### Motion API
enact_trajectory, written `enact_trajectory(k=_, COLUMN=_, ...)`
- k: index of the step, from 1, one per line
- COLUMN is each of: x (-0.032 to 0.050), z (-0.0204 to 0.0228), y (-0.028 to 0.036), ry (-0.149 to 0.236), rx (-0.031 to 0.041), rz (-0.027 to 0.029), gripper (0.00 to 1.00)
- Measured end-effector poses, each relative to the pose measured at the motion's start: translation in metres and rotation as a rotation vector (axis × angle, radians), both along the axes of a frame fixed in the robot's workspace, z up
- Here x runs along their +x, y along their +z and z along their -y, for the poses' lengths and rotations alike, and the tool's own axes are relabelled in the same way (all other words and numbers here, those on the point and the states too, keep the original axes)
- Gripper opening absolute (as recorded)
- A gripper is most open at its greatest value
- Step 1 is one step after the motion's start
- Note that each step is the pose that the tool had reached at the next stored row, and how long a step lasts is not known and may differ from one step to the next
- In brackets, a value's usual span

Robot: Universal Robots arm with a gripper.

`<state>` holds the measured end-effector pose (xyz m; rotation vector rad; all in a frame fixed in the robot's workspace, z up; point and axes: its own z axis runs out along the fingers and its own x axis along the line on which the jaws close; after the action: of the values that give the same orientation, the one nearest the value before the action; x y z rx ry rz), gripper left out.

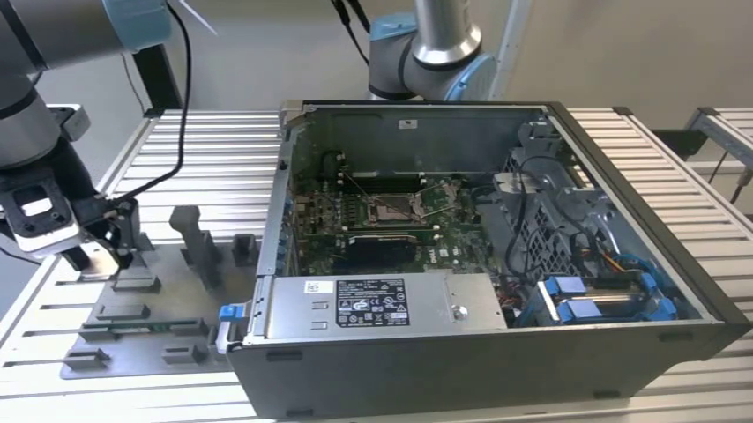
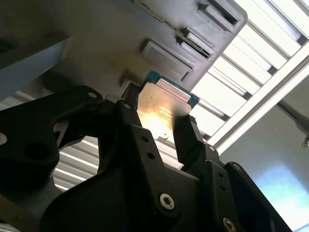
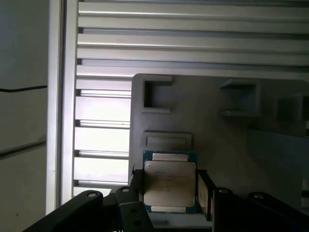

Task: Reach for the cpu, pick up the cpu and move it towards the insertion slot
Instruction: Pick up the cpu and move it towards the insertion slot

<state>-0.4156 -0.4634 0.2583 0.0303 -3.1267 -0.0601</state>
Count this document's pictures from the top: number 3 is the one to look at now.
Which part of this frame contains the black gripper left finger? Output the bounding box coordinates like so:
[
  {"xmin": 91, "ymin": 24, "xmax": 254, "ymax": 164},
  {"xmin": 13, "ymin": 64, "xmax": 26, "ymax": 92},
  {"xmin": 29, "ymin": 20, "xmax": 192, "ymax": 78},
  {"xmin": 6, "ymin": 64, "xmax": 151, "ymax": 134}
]
[{"xmin": 21, "ymin": 166, "xmax": 153, "ymax": 232}]

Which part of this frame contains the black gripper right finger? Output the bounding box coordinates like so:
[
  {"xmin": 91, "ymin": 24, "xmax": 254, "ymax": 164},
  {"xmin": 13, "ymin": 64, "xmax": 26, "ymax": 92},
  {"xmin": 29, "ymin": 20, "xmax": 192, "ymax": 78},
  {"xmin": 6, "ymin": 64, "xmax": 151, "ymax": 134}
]
[{"xmin": 197, "ymin": 169, "xmax": 309, "ymax": 232}]

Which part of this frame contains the silver CPU with green edge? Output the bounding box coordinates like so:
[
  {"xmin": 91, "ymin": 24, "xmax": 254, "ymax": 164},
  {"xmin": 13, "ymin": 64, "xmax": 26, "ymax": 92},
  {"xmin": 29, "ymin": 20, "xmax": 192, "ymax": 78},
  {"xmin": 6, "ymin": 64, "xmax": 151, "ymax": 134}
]
[{"xmin": 142, "ymin": 150, "xmax": 198, "ymax": 215}]

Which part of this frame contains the gray parts rack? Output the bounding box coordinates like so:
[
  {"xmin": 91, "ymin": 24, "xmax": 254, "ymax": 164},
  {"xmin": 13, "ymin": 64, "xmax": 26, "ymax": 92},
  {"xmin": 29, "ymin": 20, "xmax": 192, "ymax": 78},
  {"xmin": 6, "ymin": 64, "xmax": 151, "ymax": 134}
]
[{"xmin": 129, "ymin": 73, "xmax": 309, "ymax": 218}]

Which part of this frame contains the black floor cable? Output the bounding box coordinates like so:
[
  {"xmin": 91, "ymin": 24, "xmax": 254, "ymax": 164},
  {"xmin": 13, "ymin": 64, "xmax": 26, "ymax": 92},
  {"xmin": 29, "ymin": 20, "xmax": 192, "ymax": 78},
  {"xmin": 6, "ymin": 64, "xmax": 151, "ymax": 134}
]
[{"xmin": 0, "ymin": 85, "xmax": 48, "ymax": 93}]

